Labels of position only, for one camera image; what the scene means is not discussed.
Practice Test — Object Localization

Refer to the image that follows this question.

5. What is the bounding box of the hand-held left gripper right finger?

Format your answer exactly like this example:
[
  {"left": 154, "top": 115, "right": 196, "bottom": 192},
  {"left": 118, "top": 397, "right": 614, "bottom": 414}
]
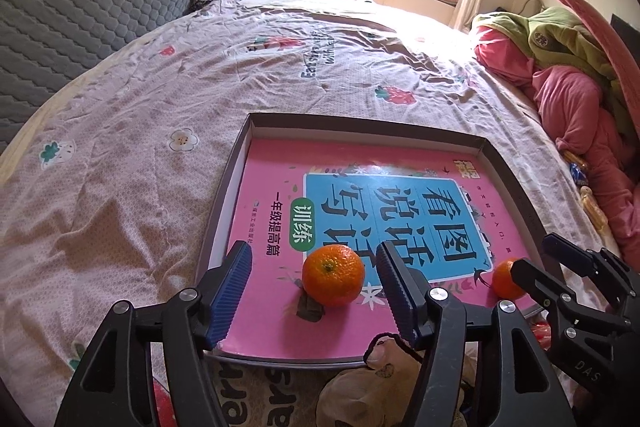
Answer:
[{"left": 375, "top": 241, "right": 576, "bottom": 427}]

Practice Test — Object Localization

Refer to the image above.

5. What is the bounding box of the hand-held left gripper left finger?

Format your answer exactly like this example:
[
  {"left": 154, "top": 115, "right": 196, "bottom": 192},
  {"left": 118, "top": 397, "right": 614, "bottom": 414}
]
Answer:
[{"left": 54, "top": 241, "right": 253, "bottom": 427}]

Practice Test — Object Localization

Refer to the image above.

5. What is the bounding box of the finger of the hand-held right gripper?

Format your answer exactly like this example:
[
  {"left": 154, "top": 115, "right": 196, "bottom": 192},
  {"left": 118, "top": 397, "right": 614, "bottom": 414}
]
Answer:
[
  {"left": 541, "top": 232, "right": 640, "bottom": 323},
  {"left": 510, "top": 258, "right": 618, "bottom": 343}
]

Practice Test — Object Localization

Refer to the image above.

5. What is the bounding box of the small orange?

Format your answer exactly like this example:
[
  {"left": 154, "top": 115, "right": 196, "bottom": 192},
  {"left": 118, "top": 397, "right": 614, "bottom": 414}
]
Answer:
[{"left": 491, "top": 257, "right": 526, "bottom": 300}]

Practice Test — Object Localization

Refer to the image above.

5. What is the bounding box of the large orange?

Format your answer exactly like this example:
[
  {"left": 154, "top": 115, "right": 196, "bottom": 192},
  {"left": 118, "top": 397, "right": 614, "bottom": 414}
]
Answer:
[{"left": 301, "top": 244, "right": 366, "bottom": 308}]

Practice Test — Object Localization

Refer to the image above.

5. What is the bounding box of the beige plush toy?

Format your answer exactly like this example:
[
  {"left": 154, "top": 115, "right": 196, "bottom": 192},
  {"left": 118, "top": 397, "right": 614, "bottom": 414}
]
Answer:
[{"left": 316, "top": 332, "right": 483, "bottom": 427}]

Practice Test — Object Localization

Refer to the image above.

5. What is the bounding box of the grey cardboard box tray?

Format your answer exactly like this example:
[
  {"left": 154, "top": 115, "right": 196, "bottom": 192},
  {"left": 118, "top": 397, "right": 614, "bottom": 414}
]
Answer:
[{"left": 194, "top": 112, "right": 548, "bottom": 370}]

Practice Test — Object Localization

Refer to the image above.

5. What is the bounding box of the small dark lump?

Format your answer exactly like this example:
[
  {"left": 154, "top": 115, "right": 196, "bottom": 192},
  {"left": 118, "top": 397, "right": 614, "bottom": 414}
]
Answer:
[{"left": 295, "top": 289, "right": 326, "bottom": 323}]

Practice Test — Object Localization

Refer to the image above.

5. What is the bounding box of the yellow blue snack packet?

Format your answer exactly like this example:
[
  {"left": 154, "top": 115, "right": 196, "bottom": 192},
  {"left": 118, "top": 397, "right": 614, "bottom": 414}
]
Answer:
[{"left": 565, "top": 150, "right": 592, "bottom": 188}]

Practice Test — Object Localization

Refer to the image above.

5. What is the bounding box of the pink exercise book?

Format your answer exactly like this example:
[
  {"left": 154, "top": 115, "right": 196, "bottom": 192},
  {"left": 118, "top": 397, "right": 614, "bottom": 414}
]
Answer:
[{"left": 218, "top": 138, "right": 533, "bottom": 358}]

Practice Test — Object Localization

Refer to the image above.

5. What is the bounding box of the pink printed bed sheet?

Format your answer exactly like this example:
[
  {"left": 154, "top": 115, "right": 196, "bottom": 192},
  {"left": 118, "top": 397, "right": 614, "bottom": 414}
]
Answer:
[{"left": 0, "top": 0, "right": 626, "bottom": 427}]

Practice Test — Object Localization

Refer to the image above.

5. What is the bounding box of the pink quilted blanket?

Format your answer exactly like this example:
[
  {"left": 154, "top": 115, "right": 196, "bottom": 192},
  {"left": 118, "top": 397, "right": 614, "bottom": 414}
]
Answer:
[{"left": 547, "top": 0, "right": 640, "bottom": 143}]

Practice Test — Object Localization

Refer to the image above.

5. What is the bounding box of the green jacket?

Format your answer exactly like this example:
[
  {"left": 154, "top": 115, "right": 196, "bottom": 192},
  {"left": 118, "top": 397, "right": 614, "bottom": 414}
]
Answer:
[{"left": 472, "top": 6, "right": 640, "bottom": 133}]

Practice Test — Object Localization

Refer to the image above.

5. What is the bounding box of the black panel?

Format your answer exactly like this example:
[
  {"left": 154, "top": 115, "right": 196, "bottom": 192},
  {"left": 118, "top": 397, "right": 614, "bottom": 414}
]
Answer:
[{"left": 612, "top": 14, "right": 640, "bottom": 44}]

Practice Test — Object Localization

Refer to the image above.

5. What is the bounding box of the grey quilted headboard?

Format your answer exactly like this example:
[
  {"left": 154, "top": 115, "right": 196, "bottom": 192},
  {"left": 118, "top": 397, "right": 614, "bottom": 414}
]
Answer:
[{"left": 0, "top": 0, "right": 226, "bottom": 158}]

